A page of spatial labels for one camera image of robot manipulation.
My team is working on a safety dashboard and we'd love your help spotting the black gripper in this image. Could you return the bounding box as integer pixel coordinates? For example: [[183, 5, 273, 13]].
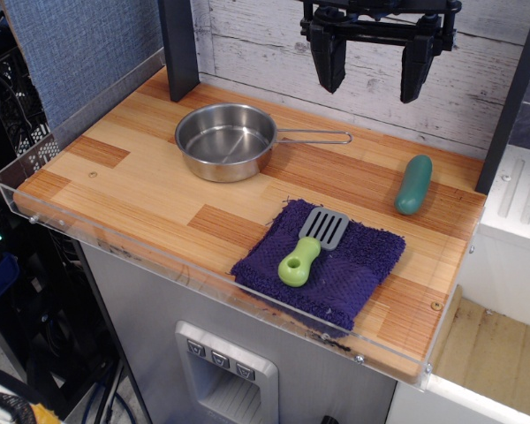
[[300, 1, 462, 103]]

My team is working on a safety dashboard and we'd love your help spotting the grey spatula green handle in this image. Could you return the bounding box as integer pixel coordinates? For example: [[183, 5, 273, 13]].
[[277, 207, 350, 288]]

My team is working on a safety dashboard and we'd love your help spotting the green toy cucumber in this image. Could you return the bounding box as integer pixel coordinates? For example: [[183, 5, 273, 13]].
[[394, 155, 433, 216]]

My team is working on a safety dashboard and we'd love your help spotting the small steel pan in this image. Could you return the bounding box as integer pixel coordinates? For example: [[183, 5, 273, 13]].
[[174, 102, 353, 183]]

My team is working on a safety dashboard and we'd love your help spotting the purple towel cloth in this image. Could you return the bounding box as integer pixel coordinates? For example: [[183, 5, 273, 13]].
[[231, 199, 406, 331]]

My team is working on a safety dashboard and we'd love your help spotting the clear acrylic table guard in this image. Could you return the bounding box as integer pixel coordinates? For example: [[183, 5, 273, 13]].
[[0, 71, 485, 385]]

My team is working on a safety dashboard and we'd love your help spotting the white toy sink unit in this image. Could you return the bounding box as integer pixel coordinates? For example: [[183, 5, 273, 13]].
[[388, 146, 530, 423]]

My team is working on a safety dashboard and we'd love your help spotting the silver toy fridge dispenser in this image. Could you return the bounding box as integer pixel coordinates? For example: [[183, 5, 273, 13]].
[[175, 321, 279, 423]]

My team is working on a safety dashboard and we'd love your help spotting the dark right upright post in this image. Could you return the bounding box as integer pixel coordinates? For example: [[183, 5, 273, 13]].
[[474, 0, 530, 195]]

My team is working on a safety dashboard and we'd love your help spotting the dark upright post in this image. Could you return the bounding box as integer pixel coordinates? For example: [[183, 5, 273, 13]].
[[474, 0, 530, 195], [157, 0, 200, 102]]

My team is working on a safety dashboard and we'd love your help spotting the dark left upright post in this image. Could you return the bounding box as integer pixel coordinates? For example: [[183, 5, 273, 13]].
[[157, 0, 200, 102]]

